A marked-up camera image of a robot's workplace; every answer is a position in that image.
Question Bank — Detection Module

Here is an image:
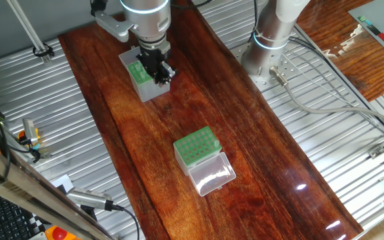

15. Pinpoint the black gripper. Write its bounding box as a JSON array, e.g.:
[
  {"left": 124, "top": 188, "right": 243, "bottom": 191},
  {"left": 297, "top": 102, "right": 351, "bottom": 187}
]
[{"left": 137, "top": 46, "right": 177, "bottom": 87}]

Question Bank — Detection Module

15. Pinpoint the tall translucent green tip box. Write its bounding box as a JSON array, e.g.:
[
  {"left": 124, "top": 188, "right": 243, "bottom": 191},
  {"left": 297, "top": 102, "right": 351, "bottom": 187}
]
[{"left": 118, "top": 45, "right": 171, "bottom": 103}]

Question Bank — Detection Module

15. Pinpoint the low green rack tip box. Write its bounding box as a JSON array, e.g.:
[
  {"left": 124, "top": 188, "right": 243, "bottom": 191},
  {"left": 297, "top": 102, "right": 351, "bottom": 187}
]
[{"left": 173, "top": 125, "right": 237, "bottom": 197}]

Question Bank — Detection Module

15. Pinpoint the aluminium pole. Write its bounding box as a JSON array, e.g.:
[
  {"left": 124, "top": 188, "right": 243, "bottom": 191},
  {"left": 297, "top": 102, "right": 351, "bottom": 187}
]
[{"left": 6, "top": 0, "right": 52, "bottom": 65}]

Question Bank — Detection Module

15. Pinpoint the white paper sheet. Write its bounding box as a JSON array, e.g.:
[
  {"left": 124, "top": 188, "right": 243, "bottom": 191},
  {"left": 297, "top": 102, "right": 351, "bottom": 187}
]
[{"left": 51, "top": 173, "right": 75, "bottom": 194}]

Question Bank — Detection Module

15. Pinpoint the orange yellow plastic object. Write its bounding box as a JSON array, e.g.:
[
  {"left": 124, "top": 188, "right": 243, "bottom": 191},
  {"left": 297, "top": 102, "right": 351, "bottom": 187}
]
[{"left": 17, "top": 128, "right": 42, "bottom": 151}]

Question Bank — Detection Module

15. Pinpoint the glossy brown wooden board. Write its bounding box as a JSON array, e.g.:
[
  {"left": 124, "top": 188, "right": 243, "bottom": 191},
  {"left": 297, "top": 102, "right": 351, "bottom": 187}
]
[{"left": 57, "top": 0, "right": 365, "bottom": 240}]

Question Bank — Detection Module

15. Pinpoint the scuffed brown wooden board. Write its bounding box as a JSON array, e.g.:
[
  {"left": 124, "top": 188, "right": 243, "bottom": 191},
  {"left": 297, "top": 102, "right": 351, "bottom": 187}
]
[{"left": 295, "top": 0, "right": 384, "bottom": 103}]

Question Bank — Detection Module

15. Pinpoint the yellow button box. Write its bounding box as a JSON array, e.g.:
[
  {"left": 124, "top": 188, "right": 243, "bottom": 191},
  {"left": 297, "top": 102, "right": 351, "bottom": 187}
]
[{"left": 44, "top": 225, "right": 81, "bottom": 240}]

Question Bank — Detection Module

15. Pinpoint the red emergency stop button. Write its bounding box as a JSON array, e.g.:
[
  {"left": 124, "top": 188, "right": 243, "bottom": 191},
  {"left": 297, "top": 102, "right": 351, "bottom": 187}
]
[{"left": 51, "top": 226, "right": 69, "bottom": 240}]

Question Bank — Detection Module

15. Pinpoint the black keyboard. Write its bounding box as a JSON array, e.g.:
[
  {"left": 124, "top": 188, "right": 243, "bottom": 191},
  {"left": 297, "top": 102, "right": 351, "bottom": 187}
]
[{"left": 0, "top": 189, "right": 46, "bottom": 240}]

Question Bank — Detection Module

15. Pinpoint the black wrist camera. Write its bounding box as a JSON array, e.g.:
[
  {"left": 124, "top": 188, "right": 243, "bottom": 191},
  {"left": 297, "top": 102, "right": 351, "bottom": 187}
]
[{"left": 90, "top": 0, "right": 109, "bottom": 17}]

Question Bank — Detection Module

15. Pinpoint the black cable loop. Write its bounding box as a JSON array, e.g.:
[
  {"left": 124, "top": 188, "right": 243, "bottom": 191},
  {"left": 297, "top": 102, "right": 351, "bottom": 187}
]
[{"left": 32, "top": 43, "right": 55, "bottom": 58}]

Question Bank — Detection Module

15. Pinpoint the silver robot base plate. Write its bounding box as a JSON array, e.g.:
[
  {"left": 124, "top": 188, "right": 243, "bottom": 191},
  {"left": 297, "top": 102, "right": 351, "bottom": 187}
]
[{"left": 230, "top": 39, "right": 305, "bottom": 93}]

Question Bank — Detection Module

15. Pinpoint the thin black cable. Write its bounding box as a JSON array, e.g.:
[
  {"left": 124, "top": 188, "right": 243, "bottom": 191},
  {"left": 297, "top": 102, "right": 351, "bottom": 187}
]
[{"left": 288, "top": 35, "right": 384, "bottom": 137}]

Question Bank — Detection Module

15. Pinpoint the long silver depth camera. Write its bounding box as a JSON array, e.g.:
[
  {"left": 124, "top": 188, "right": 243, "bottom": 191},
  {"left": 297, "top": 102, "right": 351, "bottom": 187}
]
[{"left": 65, "top": 186, "right": 115, "bottom": 211}]

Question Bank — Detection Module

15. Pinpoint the small silver camera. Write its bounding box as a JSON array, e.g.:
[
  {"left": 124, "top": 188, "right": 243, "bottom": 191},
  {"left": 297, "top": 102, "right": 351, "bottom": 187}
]
[{"left": 23, "top": 118, "right": 39, "bottom": 146}]

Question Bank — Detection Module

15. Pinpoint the black camera cable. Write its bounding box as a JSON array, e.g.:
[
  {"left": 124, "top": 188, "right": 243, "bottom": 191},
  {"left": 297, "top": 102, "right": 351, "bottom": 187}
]
[{"left": 111, "top": 203, "right": 141, "bottom": 240}]

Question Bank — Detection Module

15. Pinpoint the black camera stand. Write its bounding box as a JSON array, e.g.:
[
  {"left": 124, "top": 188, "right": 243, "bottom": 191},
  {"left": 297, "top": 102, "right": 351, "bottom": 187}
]
[{"left": 80, "top": 205, "right": 98, "bottom": 223}]

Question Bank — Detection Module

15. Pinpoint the grey cable with metal plug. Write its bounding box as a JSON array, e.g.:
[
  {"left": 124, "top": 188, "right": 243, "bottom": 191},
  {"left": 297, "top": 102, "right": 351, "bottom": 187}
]
[{"left": 268, "top": 65, "right": 384, "bottom": 131}]

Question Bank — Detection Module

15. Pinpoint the steel frame bar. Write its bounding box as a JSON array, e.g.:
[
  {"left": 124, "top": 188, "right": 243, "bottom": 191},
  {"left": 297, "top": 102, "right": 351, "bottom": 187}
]
[{"left": 0, "top": 131, "right": 116, "bottom": 240}]

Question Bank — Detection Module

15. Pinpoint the aluminium corner bracket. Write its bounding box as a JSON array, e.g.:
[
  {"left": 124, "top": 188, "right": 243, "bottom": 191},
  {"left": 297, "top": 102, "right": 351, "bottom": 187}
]
[{"left": 368, "top": 145, "right": 384, "bottom": 159}]

